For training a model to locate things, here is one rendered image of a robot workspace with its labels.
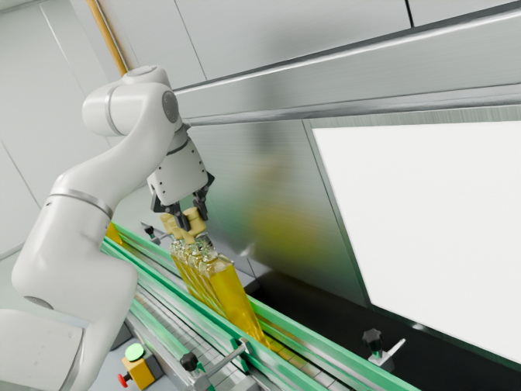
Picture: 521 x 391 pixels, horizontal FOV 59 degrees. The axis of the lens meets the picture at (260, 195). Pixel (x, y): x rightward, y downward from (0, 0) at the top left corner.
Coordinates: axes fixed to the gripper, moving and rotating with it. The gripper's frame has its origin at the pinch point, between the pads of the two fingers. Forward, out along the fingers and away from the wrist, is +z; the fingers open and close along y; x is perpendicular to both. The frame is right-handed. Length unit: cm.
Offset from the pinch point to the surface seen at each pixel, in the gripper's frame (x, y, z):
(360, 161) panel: 33.5, -12.1, -16.0
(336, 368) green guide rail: 31.7, -3.3, 20.2
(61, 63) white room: -583, -120, 78
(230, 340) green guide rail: 13.7, 6.0, 19.6
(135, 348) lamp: -21.0, 17.9, 40.2
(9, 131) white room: -570, -25, 130
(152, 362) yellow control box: -18, 16, 44
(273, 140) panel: 14.8, -12.0, -14.3
